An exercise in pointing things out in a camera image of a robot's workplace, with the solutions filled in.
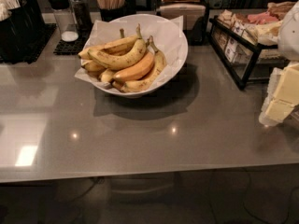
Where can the orange ripe banana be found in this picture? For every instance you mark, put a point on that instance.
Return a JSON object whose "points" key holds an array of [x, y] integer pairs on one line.
{"points": [[137, 70]]}

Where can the top spotted yellow banana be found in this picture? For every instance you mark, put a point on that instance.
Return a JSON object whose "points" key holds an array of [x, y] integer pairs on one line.
{"points": [[119, 62]]}

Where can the lower middle yellow banana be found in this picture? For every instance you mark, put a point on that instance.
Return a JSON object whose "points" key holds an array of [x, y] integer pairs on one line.
{"points": [[107, 76]]}

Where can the left small yellow banana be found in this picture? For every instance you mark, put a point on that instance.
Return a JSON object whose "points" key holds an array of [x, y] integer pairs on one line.
{"points": [[92, 66]]}

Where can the black wire rack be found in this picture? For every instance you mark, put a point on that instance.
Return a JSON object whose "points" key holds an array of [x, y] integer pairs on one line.
{"points": [[245, 62]]}

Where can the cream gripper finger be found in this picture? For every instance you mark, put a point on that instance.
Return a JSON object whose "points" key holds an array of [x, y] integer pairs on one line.
{"points": [[288, 86], [274, 112]]}

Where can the glass sugar shaker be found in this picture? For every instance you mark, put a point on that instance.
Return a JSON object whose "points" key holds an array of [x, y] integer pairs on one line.
{"points": [[64, 18]]}

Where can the back yellow banana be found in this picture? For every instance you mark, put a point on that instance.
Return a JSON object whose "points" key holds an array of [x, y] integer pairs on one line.
{"points": [[111, 47]]}

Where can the white bowl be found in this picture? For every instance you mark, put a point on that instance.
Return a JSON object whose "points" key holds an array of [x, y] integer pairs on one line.
{"points": [[174, 41]]}

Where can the cup of wooden stirrers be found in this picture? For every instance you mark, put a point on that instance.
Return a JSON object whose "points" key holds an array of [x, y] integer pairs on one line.
{"points": [[111, 9]]}

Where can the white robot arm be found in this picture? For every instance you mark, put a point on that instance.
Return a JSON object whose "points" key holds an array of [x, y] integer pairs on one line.
{"points": [[288, 46]]}

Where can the front right spotted banana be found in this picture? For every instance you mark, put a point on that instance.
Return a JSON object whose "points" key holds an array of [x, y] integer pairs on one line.
{"points": [[145, 82]]}

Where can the black container of packets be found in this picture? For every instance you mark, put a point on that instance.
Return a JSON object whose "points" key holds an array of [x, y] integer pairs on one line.
{"points": [[20, 23]]}

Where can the white paper liner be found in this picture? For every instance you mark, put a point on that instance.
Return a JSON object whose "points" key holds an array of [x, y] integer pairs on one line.
{"points": [[102, 31]]}

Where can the large black rubber mat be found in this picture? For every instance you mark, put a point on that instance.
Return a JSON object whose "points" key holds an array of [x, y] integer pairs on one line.
{"points": [[35, 48]]}

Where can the dark pepper shaker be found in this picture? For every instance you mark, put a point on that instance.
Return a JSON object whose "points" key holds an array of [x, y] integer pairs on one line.
{"points": [[82, 14]]}

